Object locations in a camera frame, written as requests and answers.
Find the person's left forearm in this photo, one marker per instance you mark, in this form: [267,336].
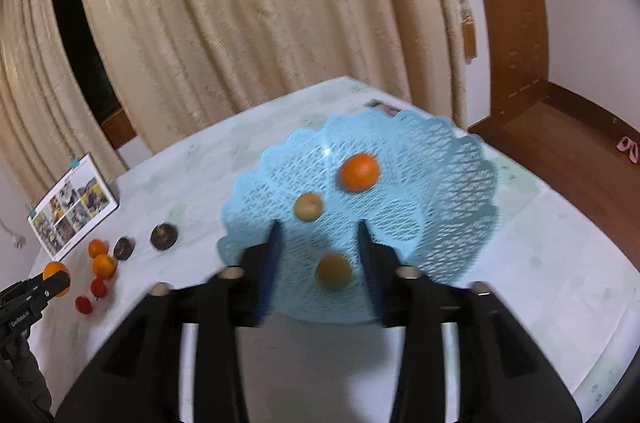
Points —
[30,383]

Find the small dark pink item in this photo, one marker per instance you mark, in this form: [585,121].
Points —
[382,107]

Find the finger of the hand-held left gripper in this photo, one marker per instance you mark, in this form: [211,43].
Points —
[35,290]

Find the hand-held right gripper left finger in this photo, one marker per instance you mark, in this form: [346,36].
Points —
[265,283]

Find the narrow beige patterned curtain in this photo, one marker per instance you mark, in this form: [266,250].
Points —
[35,78]

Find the wide beige patterned curtain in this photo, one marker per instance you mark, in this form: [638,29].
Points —
[250,3]

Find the small tan round fruit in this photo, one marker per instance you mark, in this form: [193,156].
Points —
[307,205]
[334,272]

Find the red cherry tomato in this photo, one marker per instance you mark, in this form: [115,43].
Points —
[98,287]
[83,304]

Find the dark window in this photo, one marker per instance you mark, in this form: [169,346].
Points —
[85,43]

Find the dark purple passion fruit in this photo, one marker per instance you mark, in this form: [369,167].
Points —
[123,248]
[164,236]

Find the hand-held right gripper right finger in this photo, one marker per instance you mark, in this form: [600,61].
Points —
[375,273]

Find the pink slipper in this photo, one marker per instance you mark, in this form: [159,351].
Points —
[623,144]
[634,151]

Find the wooden window sill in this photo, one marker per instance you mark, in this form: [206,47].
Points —
[119,128]

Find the photo collage card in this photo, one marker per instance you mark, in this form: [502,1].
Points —
[70,208]

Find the brown wooden door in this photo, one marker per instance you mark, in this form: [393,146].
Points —
[515,28]

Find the light blue lattice plastic basket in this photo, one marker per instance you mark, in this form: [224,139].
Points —
[440,203]

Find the orange mandarin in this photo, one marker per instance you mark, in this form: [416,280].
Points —
[98,248]
[359,172]
[104,265]
[52,269]

